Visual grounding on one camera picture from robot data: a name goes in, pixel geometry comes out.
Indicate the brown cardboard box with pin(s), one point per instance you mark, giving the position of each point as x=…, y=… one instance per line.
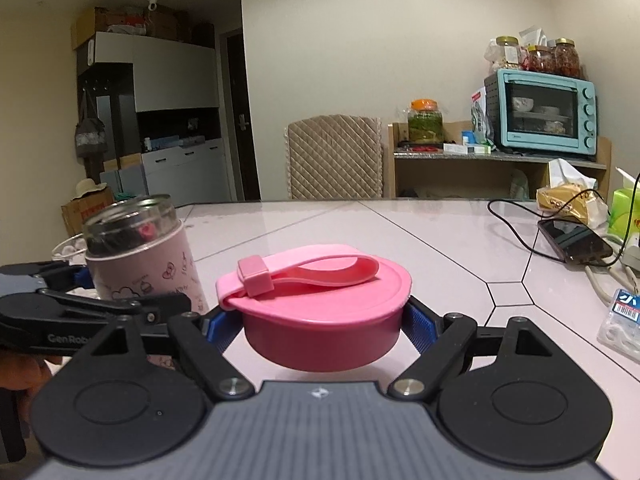
x=167, y=25

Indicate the large jar with red contents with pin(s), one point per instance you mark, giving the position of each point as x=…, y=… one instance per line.
x=567, y=59

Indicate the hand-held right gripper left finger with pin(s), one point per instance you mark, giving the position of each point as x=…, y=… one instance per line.
x=217, y=330

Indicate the straw hat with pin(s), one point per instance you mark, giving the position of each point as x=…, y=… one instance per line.
x=90, y=189

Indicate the grey hanging bag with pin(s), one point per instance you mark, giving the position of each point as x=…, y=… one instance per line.
x=90, y=135

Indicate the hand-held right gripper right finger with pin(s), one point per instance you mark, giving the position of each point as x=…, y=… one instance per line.
x=420, y=325

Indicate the jar with pale contents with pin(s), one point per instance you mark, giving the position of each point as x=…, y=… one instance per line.
x=507, y=55

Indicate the orange lid pickle jar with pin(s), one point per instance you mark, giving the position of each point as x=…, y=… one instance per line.
x=425, y=122

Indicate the black smartphone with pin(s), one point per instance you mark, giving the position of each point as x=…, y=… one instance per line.
x=575, y=242

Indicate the white security camera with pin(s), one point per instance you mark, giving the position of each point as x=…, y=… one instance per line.
x=153, y=1

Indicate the white printed snack bag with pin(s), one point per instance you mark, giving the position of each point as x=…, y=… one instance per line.
x=481, y=115

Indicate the yellow bread bag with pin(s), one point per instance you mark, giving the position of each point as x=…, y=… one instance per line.
x=565, y=202

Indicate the grey and black cabinet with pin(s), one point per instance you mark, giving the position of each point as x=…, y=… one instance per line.
x=170, y=75

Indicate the green tissue box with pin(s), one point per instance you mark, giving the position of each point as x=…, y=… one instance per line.
x=625, y=210

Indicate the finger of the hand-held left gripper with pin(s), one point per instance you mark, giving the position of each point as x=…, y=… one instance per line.
x=145, y=310
x=55, y=272

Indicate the person's left hand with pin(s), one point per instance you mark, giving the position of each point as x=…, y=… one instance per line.
x=25, y=372

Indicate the white plastic bag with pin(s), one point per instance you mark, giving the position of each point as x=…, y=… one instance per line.
x=570, y=175

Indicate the teal toaster oven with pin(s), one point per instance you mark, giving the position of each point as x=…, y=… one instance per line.
x=540, y=110

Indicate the pink bottle cap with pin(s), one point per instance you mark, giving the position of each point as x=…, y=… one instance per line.
x=320, y=320

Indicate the pink printed bottle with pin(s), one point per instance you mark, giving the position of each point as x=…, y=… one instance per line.
x=150, y=260

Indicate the flat white box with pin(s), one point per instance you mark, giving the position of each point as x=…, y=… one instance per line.
x=467, y=148

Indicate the beige quilted chair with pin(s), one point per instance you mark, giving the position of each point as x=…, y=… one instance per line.
x=332, y=160

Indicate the tan cardboard box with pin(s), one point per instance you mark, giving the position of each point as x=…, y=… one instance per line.
x=87, y=27

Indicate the small jar with red contents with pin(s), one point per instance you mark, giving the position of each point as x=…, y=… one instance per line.
x=541, y=60

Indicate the dark door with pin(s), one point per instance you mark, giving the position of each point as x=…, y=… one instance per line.
x=240, y=120

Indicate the clear plastic box blue label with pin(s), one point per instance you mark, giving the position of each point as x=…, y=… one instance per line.
x=622, y=325

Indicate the wooden side shelf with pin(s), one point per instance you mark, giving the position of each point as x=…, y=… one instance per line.
x=450, y=175

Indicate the cardboard box red print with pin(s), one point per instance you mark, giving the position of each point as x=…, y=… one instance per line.
x=80, y=215

